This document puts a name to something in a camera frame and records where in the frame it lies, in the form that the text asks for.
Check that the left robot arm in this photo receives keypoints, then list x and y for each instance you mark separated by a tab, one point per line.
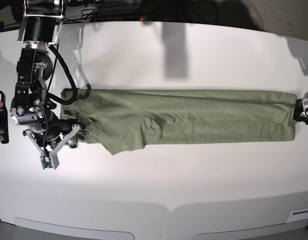
305	108

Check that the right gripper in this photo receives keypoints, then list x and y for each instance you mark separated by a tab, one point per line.
48	133

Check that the green T-shirt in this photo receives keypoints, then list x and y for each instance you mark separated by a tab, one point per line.
127	120

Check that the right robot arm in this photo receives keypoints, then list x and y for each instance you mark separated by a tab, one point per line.
33	104

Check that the black handheld controller frame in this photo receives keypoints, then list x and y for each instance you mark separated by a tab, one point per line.
4	132

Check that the black power strip red light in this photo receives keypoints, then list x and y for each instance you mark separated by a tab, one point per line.
120	18

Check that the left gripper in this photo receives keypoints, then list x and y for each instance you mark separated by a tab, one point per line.
298	109

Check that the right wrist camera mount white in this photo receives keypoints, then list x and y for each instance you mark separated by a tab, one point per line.
48	156

